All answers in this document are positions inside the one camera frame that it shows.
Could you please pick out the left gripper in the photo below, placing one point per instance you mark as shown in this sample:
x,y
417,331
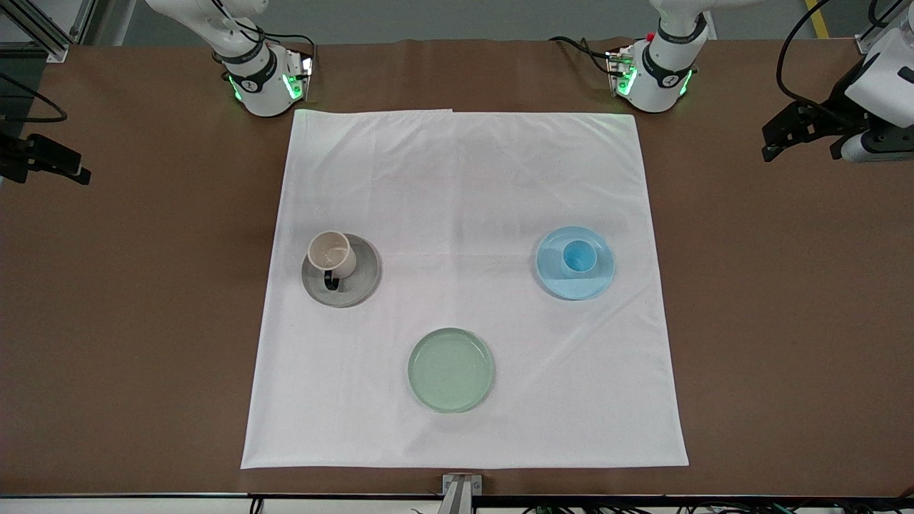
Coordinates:
x,y
837,112

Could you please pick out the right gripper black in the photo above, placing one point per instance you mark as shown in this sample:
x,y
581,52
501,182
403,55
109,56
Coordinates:
x,y
10,158

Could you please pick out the blue cup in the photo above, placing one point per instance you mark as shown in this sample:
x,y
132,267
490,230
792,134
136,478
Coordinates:
x,y
578,258

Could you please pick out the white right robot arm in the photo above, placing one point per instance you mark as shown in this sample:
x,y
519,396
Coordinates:
x,y
260,86

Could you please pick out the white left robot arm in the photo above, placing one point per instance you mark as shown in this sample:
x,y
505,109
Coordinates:
x,y
660,82

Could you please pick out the blue plate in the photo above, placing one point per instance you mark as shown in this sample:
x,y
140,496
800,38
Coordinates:
x,y
571,287

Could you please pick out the gray plate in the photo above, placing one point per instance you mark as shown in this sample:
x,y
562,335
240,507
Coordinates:
x,y
364,275

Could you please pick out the green plate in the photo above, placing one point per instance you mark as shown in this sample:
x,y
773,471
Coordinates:
x,y
451,370

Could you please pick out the white cloth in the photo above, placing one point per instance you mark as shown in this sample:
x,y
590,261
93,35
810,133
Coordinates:
x,y
464,178

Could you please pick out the aluminium frame profile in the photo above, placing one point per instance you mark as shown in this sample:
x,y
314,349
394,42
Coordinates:
x,y
872,39
43,32

